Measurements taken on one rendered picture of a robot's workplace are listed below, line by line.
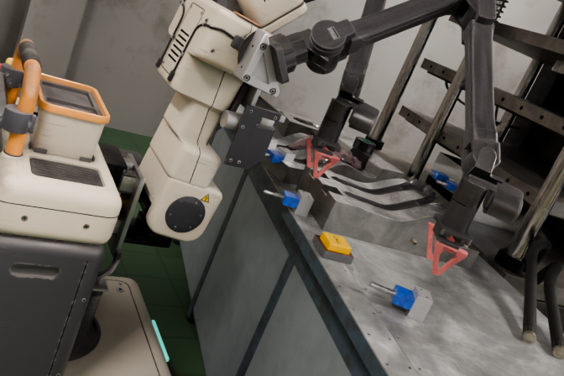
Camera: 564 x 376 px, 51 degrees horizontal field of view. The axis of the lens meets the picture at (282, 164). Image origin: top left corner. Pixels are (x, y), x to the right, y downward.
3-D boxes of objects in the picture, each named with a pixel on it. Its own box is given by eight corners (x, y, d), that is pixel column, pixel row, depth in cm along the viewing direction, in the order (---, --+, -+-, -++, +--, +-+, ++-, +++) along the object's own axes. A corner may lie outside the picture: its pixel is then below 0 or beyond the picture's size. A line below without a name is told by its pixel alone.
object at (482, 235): (498, 289, 188) (506, 274, 186) (352, 148, 304) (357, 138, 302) (669, 332, 218) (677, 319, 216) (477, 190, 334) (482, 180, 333)
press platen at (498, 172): (540, 211, 193) (548, 198, 192) (398, 113, 292) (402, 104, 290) (685, 258, 220) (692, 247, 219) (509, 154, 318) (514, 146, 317)
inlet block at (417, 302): (366, 299, 125) (376, 278, 123) (364, 289, 130) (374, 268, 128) (422, 322, 125) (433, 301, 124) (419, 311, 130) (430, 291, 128)
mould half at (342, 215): (321, 230, 153) (342, 185, 150) (295, 190, 176) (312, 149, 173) (470, 268, 171) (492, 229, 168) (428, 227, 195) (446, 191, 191)
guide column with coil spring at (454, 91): (377, 244, 268) (513, -34, 233) (373, 238, 273) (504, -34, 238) (387, 247, 270) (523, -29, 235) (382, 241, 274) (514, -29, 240)
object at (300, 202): (261, 203, 154) (268, 185, 153) (258, 196, 159) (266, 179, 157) (306, 217, 158) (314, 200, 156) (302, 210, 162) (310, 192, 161)
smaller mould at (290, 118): (283, 137, 235) (289, 121, 233) (274, 125, 248) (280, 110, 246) (326, 150, 242) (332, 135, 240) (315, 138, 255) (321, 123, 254)
